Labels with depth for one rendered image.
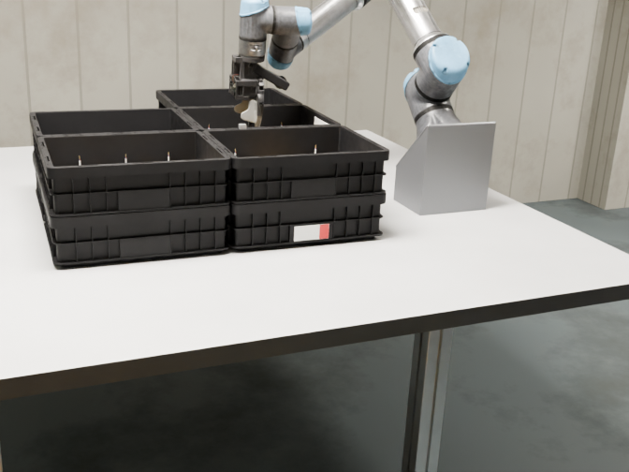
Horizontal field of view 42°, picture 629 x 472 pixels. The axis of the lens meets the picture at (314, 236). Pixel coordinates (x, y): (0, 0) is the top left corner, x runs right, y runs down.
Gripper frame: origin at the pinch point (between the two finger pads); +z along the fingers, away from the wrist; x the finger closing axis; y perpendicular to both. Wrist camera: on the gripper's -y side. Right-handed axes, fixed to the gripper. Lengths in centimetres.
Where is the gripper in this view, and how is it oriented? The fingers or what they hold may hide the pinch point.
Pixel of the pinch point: (255, 125)
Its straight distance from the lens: 235.2
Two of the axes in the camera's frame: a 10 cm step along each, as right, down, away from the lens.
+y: -9.3, 0.8, -3.5
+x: 3.5, 4.4, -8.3
